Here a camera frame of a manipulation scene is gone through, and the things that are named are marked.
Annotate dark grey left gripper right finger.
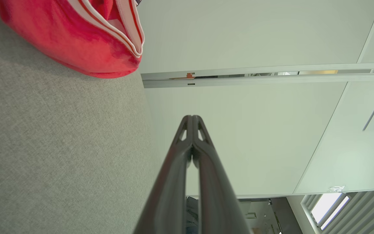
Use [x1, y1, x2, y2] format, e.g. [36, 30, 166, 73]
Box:
[192, 115, 252, 234]

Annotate red shorts with white trim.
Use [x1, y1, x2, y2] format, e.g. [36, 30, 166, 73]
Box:
[0, 0, 145, 79]

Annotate grey double-rail partition post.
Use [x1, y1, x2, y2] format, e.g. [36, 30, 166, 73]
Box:
[141, 63, 374, 89]

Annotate bright rectangular light panel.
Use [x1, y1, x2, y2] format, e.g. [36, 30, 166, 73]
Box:
[301, 193, 350, 230]

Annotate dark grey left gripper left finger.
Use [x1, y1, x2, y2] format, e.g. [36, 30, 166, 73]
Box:
[133, 115, 193, 234]

